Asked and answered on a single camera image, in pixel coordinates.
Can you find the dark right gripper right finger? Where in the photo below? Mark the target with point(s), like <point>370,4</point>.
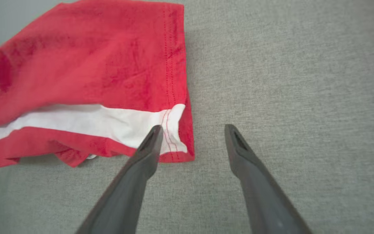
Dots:
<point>261,191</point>

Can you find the red white sports shirt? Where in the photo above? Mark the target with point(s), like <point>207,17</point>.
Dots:
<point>93,65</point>

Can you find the grey fabric sofa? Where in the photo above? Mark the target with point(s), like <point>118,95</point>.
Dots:
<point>304,81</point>

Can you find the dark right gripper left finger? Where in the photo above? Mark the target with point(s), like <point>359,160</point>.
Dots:
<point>128,191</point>

